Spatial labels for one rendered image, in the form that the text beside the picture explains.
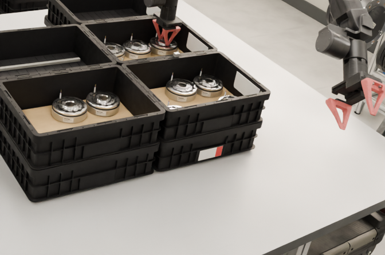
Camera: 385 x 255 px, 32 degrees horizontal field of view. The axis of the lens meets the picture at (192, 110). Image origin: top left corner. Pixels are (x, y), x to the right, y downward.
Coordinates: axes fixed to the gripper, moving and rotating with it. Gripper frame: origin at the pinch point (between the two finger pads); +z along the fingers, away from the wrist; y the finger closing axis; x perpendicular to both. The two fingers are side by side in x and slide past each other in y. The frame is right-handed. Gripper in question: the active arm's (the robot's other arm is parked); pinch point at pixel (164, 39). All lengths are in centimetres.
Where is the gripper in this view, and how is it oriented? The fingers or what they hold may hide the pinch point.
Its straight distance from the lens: 246.2
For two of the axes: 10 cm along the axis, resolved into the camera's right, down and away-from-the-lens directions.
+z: -1.5, 8.5, 5.1
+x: 8.3, -1.7, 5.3
